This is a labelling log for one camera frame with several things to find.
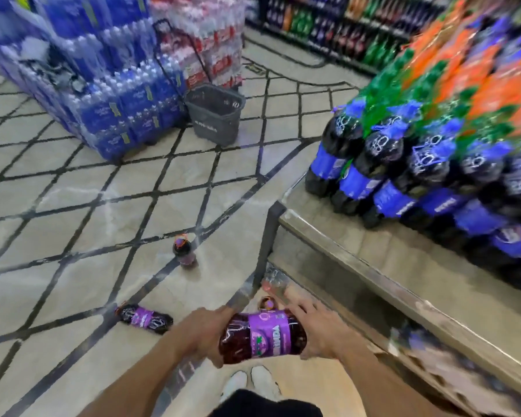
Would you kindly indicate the stack of blue drink packs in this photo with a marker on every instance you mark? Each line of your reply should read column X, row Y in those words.
column 104, row 104

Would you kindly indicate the purple bottle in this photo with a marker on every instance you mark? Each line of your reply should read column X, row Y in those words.
column 265, row 336

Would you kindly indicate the stack of red label water packs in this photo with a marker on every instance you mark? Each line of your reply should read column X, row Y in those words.
column 212, row 47

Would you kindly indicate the row of blue label colas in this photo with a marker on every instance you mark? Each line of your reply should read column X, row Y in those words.
column 395, row 199

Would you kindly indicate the grey plastic shopping basket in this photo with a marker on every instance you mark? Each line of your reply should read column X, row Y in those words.
column 215, row 115

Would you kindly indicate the person's right hand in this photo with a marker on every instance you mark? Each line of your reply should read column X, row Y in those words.
column 325, row 334

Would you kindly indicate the shrink-wrapped water bottle pack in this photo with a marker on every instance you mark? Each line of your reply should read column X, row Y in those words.
column 460, row 377

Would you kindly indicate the person's left white shoe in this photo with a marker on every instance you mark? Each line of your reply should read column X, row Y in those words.
column 235, row 384

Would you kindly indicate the person's left forearm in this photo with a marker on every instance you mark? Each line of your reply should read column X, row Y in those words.
column 134, row 386

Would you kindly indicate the group of purple bottles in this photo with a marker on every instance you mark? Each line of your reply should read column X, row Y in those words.
column 143, row 319

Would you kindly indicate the person's right white shoe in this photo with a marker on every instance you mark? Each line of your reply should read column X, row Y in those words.
column 265, row 381

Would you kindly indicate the group of green soda bottles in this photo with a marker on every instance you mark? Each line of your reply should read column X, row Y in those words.
column 395, row 86

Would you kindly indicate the dark metal display table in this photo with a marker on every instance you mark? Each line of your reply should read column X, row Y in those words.
column 373, row 264

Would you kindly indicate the black soft drink shelf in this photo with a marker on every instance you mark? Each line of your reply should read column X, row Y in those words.
column 343, row 26

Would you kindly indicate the person's white shoe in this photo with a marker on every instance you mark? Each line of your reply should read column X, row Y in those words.
column 265, row 381
column 235, row 384

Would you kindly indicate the black shorts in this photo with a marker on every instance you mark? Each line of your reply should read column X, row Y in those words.
column 265, row 406

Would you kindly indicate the person's left hand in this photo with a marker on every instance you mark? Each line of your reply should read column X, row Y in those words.
column 199, row 336

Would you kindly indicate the person's right forearm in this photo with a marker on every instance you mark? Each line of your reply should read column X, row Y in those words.
column 395, row 386

